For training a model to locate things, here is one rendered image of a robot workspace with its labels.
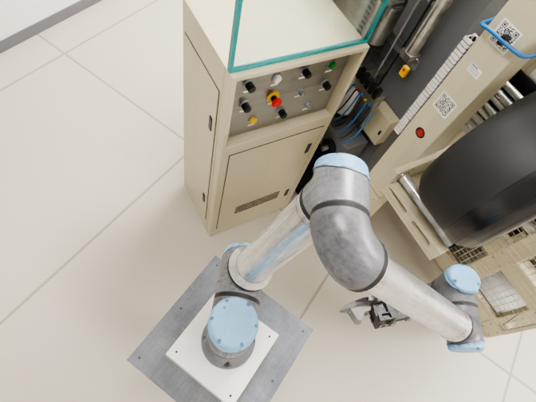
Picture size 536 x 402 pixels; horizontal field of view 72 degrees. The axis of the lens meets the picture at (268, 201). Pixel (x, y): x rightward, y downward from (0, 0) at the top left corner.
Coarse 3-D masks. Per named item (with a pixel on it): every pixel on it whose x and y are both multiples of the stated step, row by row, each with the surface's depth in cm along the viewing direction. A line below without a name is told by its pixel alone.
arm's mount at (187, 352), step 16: (208, 304) 137; (192, 336) 130; (256, 336) 134; (272, 336) 135; (176, 352) 127; (192, 352) 128; (256, 352) 131; (192, 368) 125; (208, 368) 126; (240, 368) 127; (256, 368) 128; (208, 384) 123; (224, 384) 124; (240, 384) 125; (224, 400) 121
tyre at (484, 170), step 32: (480, 128) 110; (512, 128) 104; (448, 160) 116; (480, 160) 108; (512, 160) 103; (448, 192) 118; (480, 192) 109; (512, 192) 103; (448, 224) 124; (480, 224) 112; (512, 224) 107
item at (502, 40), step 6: (492, 18) 114; (480, 24) 111; (492, 30) 108; (498, 36) 107; (504, 36) 106; (498, 42) 108; (504, 42) 106; (510, 48) 105; (516, 54) 105; (522, 54) 105; (528, 54) 105; (534, 54) 106
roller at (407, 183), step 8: (408, 176) 153; (408, 184) 152; (408, 192) 153; (416, 192) 151; (416, 200) 150; (424, 208) 149; (432, 224) 147; (440, 232) 145; (448, 240) 143; (448, 248) 144
